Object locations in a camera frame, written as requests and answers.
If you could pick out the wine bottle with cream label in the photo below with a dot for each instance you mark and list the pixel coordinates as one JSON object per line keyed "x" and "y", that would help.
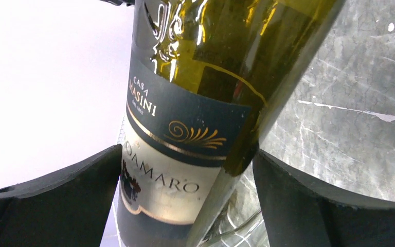
{"x": 207, "y": 80}

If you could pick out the white wire wine rack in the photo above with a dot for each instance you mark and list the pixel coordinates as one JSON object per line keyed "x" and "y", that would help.
{"x": 239, "y": 224}

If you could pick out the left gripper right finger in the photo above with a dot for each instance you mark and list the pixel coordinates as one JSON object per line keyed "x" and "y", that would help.
{"x": 299, "y": 209}

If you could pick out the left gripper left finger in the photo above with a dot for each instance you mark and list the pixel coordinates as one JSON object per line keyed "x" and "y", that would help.
{"x": 68, "y": 207}

